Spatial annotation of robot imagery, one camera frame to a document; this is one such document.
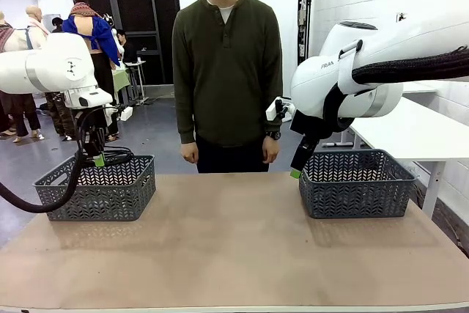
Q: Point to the person's left hand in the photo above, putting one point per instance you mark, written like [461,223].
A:
[271,151]

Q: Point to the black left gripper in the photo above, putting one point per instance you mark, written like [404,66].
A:
[95,126]

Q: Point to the grey plastic lattice basket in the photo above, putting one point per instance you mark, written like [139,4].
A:
[110,199]
[359,199]

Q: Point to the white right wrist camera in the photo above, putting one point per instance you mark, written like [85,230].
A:
[276,107]

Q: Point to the mannequin in blue top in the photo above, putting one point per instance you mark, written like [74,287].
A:
[102,38]

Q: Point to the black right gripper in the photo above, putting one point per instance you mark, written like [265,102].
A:
[311,129]

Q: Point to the dark-haired background person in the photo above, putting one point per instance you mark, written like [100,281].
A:
[57,24]

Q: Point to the person's right hand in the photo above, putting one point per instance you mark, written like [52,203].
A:
[190,152]

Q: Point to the black wristwatch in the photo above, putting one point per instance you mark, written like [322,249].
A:
[273,135]

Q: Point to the black mesh partition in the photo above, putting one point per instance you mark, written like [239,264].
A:
[146,1]

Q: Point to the small white desk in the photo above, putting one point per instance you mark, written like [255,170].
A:
[136,63]

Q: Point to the table with green cloth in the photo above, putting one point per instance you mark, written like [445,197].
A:
[122,78]

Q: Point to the person's left forearm green sleeve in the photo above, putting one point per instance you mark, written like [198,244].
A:
[275,87]

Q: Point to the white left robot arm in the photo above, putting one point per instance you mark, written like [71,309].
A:
[55,67]

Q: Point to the seated background person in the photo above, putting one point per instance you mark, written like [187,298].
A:
[128,51]

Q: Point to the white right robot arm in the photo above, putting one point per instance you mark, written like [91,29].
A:
[311,85]

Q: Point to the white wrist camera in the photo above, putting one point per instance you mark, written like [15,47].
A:
[276,107]
[126,113]

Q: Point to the black camera tripod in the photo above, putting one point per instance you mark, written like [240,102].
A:
[401,17]

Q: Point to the person in green henley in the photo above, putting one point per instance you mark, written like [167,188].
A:
[227,78]

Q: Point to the mannequin with pink scarf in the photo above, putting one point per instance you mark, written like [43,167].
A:
[36,23]

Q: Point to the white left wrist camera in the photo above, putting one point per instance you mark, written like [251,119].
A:
[126,113]

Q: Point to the person's right forearm green sleeve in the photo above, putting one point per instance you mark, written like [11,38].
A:
[187,115]

